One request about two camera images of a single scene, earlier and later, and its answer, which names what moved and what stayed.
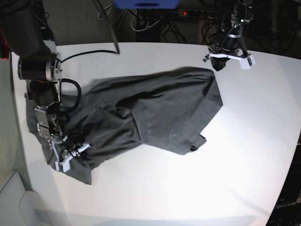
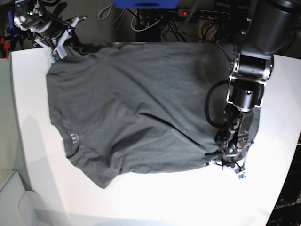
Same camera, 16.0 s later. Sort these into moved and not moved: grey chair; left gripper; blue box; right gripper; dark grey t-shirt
Moved: right gripper; left gripper; dark grey t-shirt
Not moved: grey chair; blue box
